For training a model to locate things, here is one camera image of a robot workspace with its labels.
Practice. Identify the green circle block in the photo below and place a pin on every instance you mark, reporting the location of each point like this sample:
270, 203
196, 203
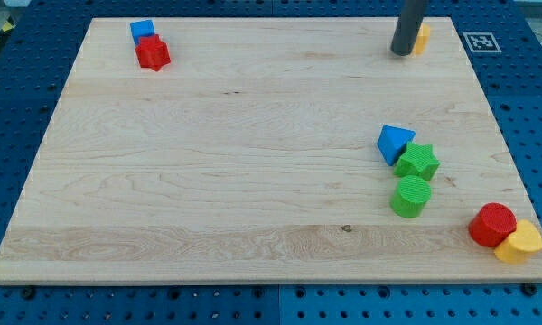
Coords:
410, 196

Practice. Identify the red circle block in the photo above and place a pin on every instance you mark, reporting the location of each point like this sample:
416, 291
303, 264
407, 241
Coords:
492, 224

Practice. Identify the wooden board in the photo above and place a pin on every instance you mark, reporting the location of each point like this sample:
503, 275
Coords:
253, 158

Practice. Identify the blue triangle block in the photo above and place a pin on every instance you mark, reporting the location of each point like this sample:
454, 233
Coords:
392, 142

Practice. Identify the green star block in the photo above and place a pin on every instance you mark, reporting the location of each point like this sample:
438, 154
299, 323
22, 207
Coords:
417, 160

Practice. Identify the red star block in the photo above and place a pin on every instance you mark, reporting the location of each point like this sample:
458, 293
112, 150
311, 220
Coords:
152, 52

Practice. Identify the blue cube block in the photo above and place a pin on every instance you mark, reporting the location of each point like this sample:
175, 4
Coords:
143, 28

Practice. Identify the yellow block behind rod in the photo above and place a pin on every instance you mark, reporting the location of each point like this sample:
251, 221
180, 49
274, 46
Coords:
422, 39

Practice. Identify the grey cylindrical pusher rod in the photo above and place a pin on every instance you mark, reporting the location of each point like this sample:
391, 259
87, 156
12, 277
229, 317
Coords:
408, 26

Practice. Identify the white fiducial marker tag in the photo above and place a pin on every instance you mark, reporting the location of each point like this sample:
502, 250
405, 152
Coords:
481, 42

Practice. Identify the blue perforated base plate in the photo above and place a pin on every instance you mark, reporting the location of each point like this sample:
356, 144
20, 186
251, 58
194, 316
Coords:
35, 62

